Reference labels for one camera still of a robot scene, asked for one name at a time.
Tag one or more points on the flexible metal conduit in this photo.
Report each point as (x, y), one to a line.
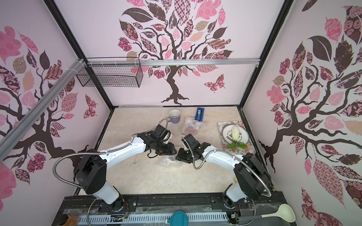
(55, 172)
(254, 169)

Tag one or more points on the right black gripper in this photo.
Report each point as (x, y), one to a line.
(185, 154)

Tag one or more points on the right flexible metal conduit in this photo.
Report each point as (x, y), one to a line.
(254, 169)

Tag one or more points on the round white plate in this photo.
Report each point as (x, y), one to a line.
(227, 134)

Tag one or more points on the lavender mug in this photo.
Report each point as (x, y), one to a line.
(174, 116)

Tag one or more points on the cream plastic ladle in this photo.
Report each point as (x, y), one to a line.
(284, 212)

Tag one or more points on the blue tape dispenser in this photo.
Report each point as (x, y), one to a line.
(199, 114)

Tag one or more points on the white slotted cable duct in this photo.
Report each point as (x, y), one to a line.
(151, 219)

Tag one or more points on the left aluminium frame bar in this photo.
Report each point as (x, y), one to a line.
(13, 137)

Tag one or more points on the rear aluminium frame bar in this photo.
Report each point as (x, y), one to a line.
(178, 62)

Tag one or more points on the left flexible metal conduit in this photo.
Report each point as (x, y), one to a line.
(55, 172)

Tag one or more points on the teal round lid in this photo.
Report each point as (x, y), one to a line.
(178, 219)

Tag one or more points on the brown jar black lid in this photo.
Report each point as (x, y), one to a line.
(68, 220)

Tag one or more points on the red mug black handle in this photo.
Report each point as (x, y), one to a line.
(193, 129)

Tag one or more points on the aluminium frame bar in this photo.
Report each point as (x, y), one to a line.
(178, 62)
(13, 137)

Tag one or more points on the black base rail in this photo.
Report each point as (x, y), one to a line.
(86, 205)

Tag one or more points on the white artificial rose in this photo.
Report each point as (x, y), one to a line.
(235, 137)

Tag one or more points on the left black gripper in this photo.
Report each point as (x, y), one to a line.
(170, 150)

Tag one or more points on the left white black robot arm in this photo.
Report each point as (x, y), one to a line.
(91, 171)

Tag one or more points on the clear bubble wrap sheet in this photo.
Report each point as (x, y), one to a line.
(169, 161)
(191, 121)

